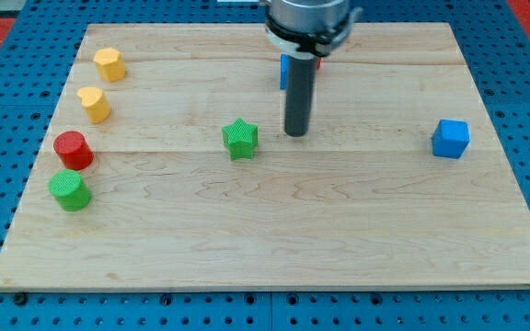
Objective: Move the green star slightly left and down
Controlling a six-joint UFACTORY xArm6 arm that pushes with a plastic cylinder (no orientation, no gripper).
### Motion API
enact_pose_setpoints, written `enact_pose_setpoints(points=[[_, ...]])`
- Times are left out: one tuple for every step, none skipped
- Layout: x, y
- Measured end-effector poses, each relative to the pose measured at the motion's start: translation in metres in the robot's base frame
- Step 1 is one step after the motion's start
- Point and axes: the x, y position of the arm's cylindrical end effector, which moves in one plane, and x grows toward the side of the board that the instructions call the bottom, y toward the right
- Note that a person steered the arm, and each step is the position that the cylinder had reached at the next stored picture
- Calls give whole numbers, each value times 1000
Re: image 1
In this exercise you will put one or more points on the green star block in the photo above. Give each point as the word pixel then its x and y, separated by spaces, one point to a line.
pixel 240 139

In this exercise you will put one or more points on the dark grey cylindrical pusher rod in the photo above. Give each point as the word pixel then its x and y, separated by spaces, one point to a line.
pixel 301 76

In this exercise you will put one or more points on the blue cube block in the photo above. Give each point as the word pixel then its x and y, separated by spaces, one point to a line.
pixel 450 138

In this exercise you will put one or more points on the yellow hexagon block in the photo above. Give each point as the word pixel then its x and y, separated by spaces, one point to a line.
pixel 110 64

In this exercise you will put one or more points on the red cylinder block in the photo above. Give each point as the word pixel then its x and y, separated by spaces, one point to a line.
pixel 73 150

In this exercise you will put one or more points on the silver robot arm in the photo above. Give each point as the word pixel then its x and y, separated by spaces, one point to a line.
pixel 306 30

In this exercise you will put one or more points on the green cylinder block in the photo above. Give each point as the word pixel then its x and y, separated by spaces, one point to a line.
pixel 69 189

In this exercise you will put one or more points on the wooden board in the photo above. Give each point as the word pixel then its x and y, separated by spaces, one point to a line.
pixel 358 204

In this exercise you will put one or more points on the blue block behind rod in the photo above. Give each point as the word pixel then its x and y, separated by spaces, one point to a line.
pixel 284 65

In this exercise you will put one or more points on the yellow heart block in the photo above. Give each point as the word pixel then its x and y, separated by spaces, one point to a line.
pixel 95 103

